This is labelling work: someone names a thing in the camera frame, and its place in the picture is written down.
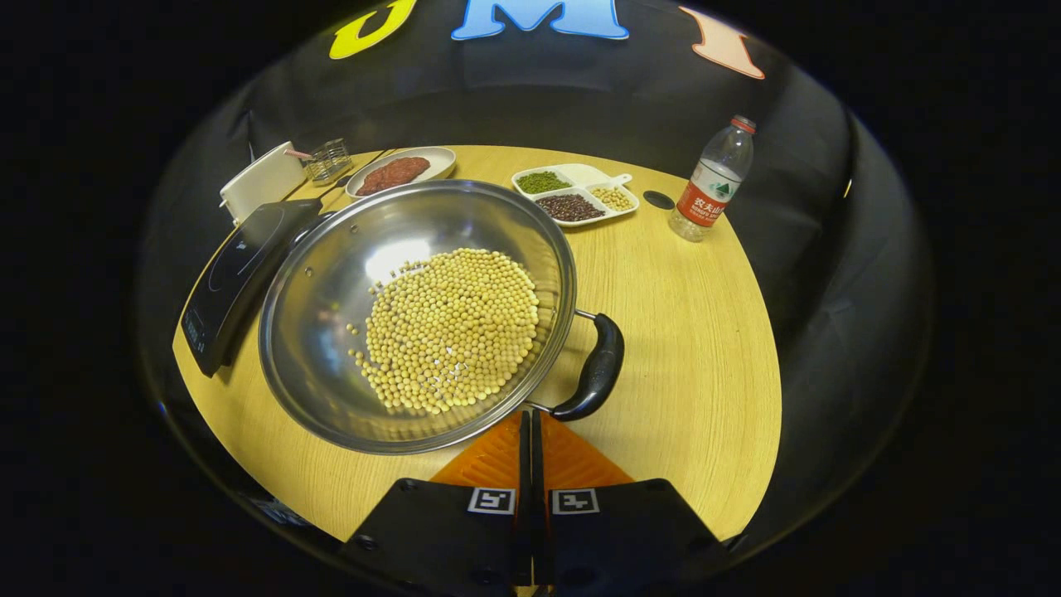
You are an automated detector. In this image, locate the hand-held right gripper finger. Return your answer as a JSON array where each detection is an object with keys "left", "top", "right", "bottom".
[
  {"left": 531, "top": 410, "right": 730, "bottom": 597},
  {"left": 340, "top": 410, "right": 531, "bottom": 597}
]

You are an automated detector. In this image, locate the large soybean pile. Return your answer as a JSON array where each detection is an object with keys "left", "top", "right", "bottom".
[{"left": 346, "top": 247, "right": 541, "bottom": 415}]

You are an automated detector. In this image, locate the steel pot with black handles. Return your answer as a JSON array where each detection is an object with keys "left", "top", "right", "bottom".
[{"left": 259, "top": 178, "right": 625, "bottom": 455}]

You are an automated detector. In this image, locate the black induction cooktop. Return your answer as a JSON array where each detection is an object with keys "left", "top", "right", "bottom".
[{"left": 181, "top": 197, "right": 332, "bottom": 378}]

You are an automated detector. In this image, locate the dark red bean pile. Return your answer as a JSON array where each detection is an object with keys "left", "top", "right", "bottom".
[{"left": 536, "top": 194, "right": 606, "bottom": 222}]

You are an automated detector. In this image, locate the green mung bean pile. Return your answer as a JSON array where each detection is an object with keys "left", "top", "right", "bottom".
[{"left": 517, "top": 171, "right": 571, "bottom": 195}]

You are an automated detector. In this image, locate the white divided dish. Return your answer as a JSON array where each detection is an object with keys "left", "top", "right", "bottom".
[{"left": 511, "top": 163, "right": 640, "bottom": 228}]

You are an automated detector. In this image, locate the round white plate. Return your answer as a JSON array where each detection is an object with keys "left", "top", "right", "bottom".
[{"left": 345, "top": 146, "right": 457, "bottom": 201}]

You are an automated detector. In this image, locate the clear plastic water bottle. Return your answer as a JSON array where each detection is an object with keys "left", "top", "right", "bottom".
[{"left": 668, "top": 115, "right": 757, "bottom": 243}]

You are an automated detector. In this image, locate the white toaster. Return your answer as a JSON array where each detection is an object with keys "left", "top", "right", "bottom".
[{"left": 219, "top": 141, "right": 309, "bottom": 226}]

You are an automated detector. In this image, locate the black backdrop cloth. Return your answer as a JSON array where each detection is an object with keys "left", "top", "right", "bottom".
[{"left": 137, "top": 0, "right": 937, "bottom": 548}]

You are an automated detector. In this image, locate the metal wire basket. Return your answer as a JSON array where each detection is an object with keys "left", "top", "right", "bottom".
[{"left": 303, "top": 138, "right": 355, "bottom": 186}]

